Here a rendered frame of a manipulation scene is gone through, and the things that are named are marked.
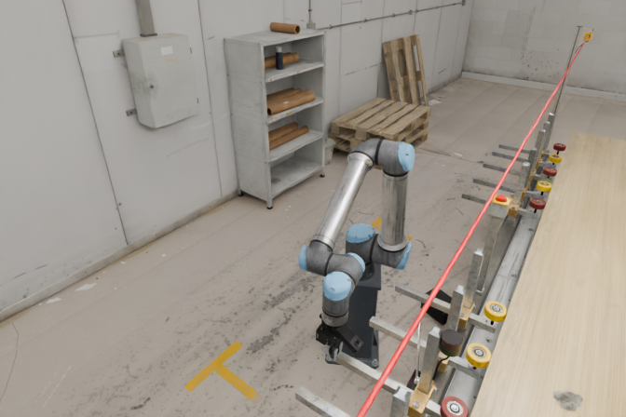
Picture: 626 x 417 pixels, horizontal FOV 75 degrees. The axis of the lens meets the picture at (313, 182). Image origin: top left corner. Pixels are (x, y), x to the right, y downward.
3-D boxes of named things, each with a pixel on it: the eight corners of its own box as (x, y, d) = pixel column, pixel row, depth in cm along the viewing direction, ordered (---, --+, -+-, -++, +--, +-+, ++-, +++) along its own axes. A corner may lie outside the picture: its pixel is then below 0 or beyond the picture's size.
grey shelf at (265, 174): (238, 195, 420) (222, 37, 347) (294, 166, 483) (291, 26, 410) (269, 209, 396) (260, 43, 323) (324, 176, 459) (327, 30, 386)
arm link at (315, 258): (357, 128, 181) (292, 259, 145) (384, 133, 176) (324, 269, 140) (359, 146, 189) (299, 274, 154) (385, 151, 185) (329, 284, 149)
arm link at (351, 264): (338, 246, 150) (324, 266, 140) (368, 255, 145) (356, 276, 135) (337, 266, 154) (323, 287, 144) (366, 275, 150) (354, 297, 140)
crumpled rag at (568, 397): (560, 411, 124) (563, 407, 123) (549, 390, 130) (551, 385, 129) (590, 411, 124) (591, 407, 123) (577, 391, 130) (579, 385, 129)
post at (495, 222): (471, 292, 197) (491, 214, 176) (474, 287, 201) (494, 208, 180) (481, 296, 195) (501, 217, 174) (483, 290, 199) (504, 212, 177)
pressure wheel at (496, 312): (487, 338, 162) (494, 316, 156) (476, 322, 169) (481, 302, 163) (505, 333, 163) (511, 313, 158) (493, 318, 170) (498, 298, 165)
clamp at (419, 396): (404, 414, 132) (406, 404, 129) (420, 383, 141) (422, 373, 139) (421, 423, 129) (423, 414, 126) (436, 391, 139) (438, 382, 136)
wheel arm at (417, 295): (394, 292, 186) (394, 285, 184) (397, 288, 189) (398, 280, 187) (494, 335, 164) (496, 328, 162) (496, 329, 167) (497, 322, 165)
